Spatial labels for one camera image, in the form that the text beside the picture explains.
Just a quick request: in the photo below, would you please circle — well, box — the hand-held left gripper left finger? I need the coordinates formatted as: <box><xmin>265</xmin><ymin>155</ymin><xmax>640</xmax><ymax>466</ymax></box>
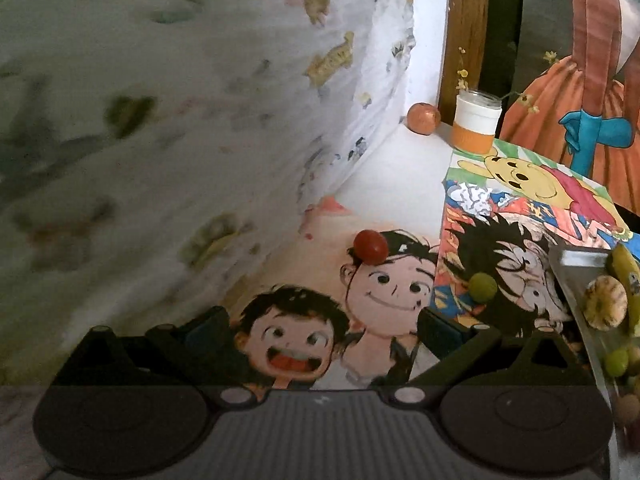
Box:
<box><xmin>55</xmin><ymin>307</ymin><xmax>261</xmax><ymax>389</ymax></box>

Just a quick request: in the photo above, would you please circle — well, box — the cartoon boys drawing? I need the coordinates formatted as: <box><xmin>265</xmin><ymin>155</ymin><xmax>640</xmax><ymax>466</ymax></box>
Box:
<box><xmin>220</xmin><ymin>197</ymin><xmax>443</xmax><ymax>391</ymax></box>

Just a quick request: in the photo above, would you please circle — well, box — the wooden post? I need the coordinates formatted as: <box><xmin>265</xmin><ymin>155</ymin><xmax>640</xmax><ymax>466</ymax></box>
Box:
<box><xmin>439</xmin><ymin>0</ymin><xmax>492</xmax><ymax>111</ymax></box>

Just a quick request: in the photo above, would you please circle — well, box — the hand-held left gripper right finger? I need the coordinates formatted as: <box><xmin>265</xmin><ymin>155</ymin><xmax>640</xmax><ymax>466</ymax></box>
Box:
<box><xmin>400</xmin><ymin>308</ymin><xmax>596</xmax><ymax>389</ymax></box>

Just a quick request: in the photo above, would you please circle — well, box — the yellow dried flower sprig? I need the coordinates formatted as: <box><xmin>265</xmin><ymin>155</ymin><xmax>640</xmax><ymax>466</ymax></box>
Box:
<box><xmin>456</xmin><ymin>47</ymin><xmax>541</xmax><ymax>113</ymax></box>

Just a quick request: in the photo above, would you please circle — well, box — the white printed cloth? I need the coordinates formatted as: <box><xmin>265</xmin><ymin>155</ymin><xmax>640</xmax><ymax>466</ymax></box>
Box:
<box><xmin>0</xmin><ymin>0</ymin><xmax>418</xmax><ymax>391</ymax></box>

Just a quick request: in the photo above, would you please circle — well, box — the metal tray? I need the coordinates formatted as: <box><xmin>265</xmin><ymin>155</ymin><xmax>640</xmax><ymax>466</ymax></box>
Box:
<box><xmin>547</xmin><ymin>245</ymin><xmax>640</xmax><ymax>480</ymax></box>

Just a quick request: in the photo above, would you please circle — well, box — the wall poster with orange dress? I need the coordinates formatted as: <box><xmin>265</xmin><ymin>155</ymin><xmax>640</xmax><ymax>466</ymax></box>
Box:
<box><xmin>500</xmin><ymin>0</ymin><xmax>640</xmax><ymax>206</ymax></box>

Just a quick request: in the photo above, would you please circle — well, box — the orange and white jar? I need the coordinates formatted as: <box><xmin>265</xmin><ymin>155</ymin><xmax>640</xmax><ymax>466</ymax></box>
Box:
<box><xmin>451</xmin><ymin>89</ymin><xmax>502</xmax><ymax>155</ymax></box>

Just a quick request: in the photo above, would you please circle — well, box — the orange round fruit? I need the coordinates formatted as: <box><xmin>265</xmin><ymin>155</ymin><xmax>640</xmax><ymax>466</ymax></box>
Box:
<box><xmin>406</xmin><ymin>102</ymin><xmax>442</xmax><ymax>136</ymax></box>

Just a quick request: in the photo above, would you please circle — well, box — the light green round fruit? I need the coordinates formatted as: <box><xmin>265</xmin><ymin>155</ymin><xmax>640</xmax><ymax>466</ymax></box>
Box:
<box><xmin>604</xmin><ymin>349</ymin><xmax>630</xmax><ymax>378</ymax></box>
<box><xmin>468</xmin><ymin>272</ymin><xmax>498</xmax><ymax>304</ymax></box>

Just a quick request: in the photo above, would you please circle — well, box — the yellow banana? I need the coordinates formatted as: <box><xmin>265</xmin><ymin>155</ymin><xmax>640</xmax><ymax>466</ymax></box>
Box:
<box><xmin>606</xmin><ymin>244</ymin><xmax>640</xmax><ymax>338</ymax></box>

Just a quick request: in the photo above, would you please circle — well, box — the colourful cartoon bear drawing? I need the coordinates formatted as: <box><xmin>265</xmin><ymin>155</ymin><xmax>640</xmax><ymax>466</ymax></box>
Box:
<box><xmin>432</xmin><ymin>140</ymin><xmax>633</xmax><ymax>351</ymax></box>

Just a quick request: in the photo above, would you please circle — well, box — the red round fruit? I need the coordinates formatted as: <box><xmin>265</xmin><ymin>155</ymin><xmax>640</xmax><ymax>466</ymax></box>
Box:
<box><xmin>353</xmin><ymin>229</ymin><xmax>389</xmax><ymax>264</ymax></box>

